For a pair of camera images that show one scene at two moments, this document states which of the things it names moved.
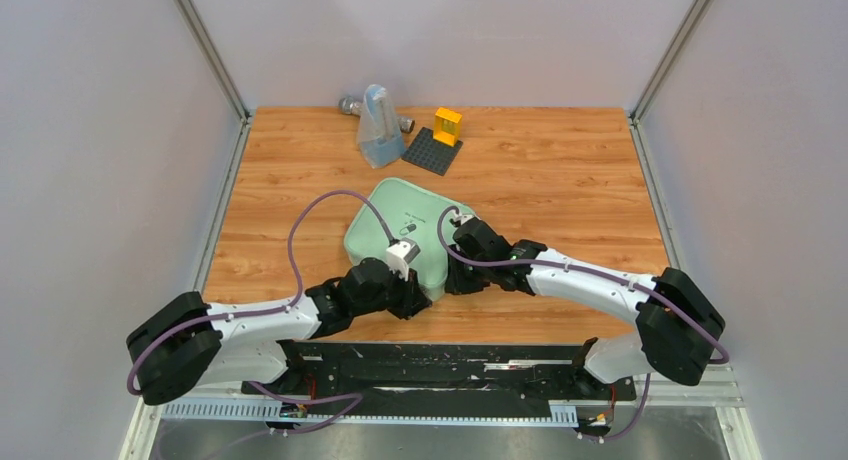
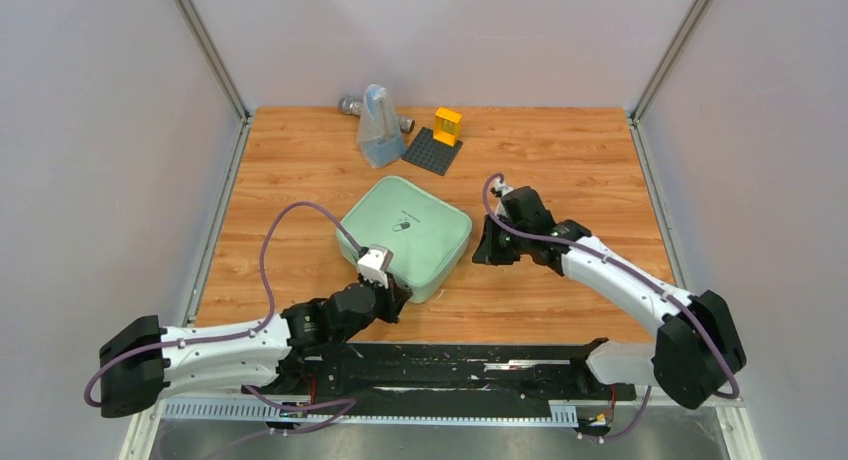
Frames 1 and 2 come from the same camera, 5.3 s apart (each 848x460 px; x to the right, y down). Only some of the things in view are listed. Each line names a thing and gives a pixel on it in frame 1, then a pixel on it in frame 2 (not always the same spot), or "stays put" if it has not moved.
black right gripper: (457, 284) → (486, 253)
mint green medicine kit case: (409, 212) stays put
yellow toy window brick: (447, 126) stays put
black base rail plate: (518, 372) stays put
